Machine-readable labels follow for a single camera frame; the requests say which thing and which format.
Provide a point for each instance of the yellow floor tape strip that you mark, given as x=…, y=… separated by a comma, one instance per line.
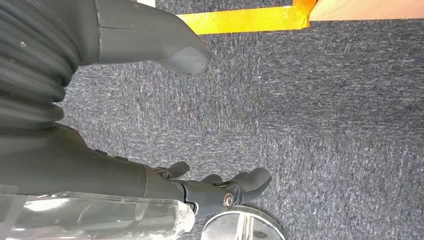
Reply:
x=248, y=20

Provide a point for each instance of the clear plastic cover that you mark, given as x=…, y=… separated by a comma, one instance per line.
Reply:
x=99, y=218

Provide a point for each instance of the pale wooden board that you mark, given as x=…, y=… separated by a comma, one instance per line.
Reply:
x=364, y=10

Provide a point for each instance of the chrome round base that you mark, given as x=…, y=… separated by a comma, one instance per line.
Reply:
x=232, y=228

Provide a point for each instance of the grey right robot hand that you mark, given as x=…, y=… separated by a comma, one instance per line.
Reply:
x=66, y=165

